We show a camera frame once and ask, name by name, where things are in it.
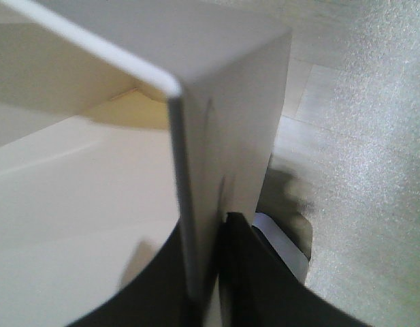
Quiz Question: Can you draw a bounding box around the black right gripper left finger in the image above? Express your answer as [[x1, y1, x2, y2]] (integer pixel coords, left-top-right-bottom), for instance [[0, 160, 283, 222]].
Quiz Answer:
[[70, 225, 217, 326]]

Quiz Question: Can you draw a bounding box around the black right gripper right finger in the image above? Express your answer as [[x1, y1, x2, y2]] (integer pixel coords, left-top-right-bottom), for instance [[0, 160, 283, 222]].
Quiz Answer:
[[220, 212, 364, 326]]

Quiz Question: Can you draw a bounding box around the white paper trash bin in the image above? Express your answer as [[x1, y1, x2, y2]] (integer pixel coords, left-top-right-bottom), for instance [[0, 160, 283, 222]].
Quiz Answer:
[[0, 1, 292, 326]]

